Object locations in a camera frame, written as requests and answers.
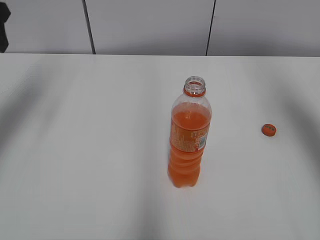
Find orange soda plastic bottle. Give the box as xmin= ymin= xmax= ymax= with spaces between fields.
xmin=167 ymin=76 xmax=212 ymax=188

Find orange bottle cap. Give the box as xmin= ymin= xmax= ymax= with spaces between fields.
xmin=261 ymin=123 xmax=277 ymax=137

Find black object at wall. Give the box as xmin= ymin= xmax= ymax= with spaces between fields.
xmin=0 ymin=2 xmax=11 ymax=53

